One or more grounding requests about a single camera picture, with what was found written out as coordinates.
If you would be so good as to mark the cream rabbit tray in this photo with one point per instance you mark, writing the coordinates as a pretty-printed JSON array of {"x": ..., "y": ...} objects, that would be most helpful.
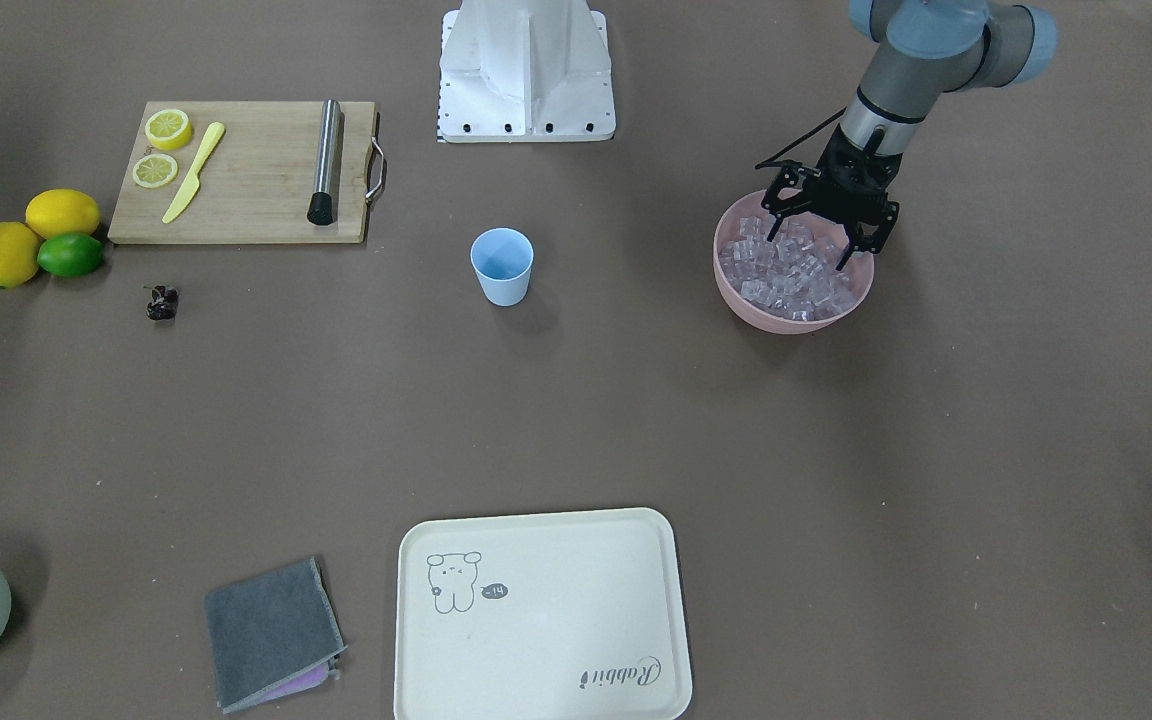
[{"x": 561, "y": 615}]

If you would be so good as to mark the dark cherries pair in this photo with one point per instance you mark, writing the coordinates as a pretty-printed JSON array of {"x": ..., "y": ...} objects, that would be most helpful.
[{"x": 164, "y": 303}]

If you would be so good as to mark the grey folded cloth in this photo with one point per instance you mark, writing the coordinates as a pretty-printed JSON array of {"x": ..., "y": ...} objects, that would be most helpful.
[{"x": 272, "y": 635}]

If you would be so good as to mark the wooden cutting board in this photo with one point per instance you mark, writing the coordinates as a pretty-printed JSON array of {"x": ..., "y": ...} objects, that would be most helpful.
[{"x": 258, "y": 182}]

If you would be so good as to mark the light blue cup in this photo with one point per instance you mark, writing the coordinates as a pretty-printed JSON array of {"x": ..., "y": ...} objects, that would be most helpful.
[{"x": 502, "y": 259}]

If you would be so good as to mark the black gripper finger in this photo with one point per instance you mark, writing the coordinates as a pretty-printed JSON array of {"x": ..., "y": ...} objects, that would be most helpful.
[
  {"x": 784, "y": 199},
  {"x": 866, "y": 231}
]

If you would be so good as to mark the pink bowl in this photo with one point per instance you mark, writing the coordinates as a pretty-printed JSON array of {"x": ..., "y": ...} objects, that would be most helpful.
[{"x": 751, "y": 206}]

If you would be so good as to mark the yellow lemon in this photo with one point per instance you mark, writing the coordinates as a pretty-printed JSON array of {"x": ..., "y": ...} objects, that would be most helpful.
[
  {"x": 62, "y": 211},
  {"x": 18, "y": 254}
]

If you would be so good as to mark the yellow plastic knife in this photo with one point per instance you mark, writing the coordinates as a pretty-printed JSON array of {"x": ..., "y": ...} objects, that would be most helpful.
[{"x": 191, "y": 182}]

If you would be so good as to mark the green lime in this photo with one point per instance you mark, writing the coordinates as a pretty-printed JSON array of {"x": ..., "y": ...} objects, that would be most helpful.
[{"x": 70, "y": 254}]

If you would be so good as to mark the clear ice cubes pile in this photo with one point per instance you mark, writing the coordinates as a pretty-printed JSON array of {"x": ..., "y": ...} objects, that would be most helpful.
[{"x": 793, "y": 277}]

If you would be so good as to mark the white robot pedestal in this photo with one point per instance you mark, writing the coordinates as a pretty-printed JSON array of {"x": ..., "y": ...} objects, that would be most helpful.
[{"x": 525, "y": 71}]

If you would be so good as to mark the steel muddler black tip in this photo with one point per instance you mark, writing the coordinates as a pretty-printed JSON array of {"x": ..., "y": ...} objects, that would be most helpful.
[{"x": 323, "y": 205}]

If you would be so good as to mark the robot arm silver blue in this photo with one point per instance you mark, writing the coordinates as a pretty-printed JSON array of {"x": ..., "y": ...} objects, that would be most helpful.
[{"x": 925, "y": 49}]

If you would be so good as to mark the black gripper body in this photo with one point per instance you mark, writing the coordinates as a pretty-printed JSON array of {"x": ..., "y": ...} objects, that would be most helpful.
[{"x": 853, "y": 171}]

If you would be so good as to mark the lemon slice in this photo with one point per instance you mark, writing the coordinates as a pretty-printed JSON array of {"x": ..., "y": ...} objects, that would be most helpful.
[
  {"x": 154, "y": 171},
  {"x": 168, "y": 129}
]

